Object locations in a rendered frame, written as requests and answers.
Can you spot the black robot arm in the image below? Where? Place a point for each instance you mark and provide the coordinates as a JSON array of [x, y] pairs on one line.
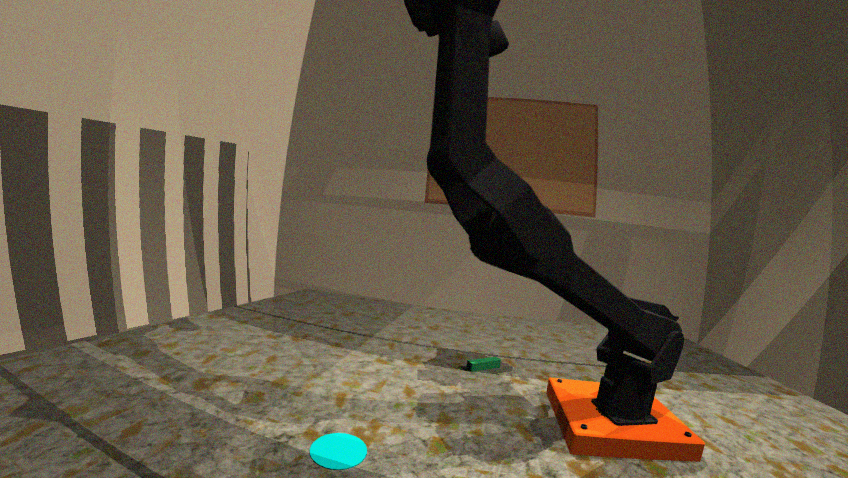
[[509, 228]]

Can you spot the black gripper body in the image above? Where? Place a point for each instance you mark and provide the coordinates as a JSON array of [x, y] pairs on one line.
[[498, 40]]

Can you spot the green rectangular post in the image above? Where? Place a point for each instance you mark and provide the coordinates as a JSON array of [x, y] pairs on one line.
[[483, 363]]

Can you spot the cyan circle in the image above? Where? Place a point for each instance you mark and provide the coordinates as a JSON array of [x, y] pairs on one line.
[[338, 451]]

